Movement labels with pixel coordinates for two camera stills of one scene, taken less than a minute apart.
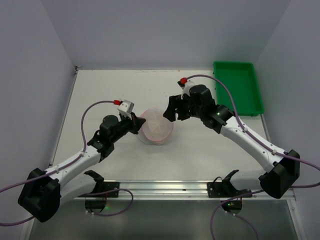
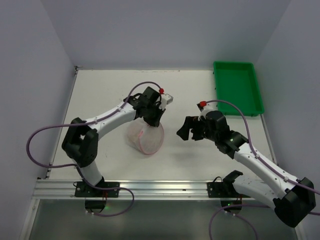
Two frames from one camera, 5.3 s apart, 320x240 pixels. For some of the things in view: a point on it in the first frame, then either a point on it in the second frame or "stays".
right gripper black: (180, 110) → (197, 129)
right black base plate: (223, 189) stays
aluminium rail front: (197, 190) stays
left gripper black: (133, 122) → (155, 116)
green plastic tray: (241, 79) stays
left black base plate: (108, 186) stays
